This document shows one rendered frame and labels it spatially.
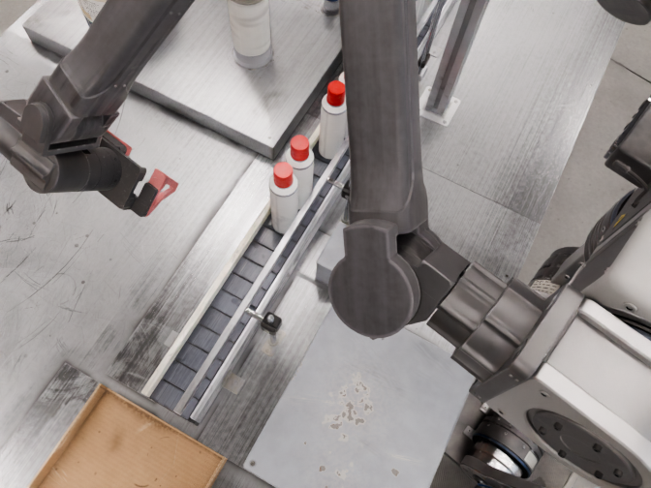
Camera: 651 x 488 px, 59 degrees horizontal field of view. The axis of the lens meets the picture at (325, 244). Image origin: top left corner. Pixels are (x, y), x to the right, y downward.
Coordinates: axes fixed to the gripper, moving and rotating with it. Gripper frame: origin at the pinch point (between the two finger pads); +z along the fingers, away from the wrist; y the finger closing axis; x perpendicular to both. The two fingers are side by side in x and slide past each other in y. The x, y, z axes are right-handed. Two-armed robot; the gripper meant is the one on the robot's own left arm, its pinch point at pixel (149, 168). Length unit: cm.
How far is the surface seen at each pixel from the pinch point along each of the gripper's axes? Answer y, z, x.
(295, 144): -9.8, 20.9, -11.2
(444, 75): -17, 56, -34
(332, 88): -7.1, 29.4, -21.7
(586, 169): -57, 183, -36
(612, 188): -69, 182, -36
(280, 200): -12.4, 21.1, -1.3
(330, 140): -8.6, 38.7, -12.1
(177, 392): -17.9, 10.0, 34.7
